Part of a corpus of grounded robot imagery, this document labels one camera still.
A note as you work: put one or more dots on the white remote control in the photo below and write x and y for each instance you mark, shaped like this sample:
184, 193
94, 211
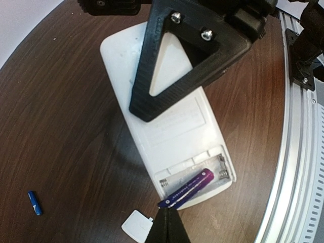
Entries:
179, 143

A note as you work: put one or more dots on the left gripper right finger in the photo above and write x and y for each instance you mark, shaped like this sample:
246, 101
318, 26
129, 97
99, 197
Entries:
176, 232

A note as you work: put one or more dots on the aluminium front rail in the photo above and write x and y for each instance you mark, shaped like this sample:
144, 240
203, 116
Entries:
294, 211

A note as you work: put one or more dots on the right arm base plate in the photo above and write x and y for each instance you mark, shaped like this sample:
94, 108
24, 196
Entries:
301, 53

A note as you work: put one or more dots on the white battery cover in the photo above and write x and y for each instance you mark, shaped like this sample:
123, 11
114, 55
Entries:
137, 226

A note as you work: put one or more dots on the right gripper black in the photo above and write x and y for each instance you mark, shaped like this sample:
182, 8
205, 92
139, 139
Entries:
246, 19

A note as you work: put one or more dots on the purple AAA battery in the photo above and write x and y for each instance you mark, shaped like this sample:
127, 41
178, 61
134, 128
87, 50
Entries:
181, 196

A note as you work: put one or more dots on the blue AAA battery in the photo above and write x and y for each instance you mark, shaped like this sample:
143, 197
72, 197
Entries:
35, 204

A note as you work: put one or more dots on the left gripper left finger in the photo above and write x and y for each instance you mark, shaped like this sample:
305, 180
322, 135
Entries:
159, 230

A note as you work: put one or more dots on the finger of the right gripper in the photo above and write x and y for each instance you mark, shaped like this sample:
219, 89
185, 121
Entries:
200, 27

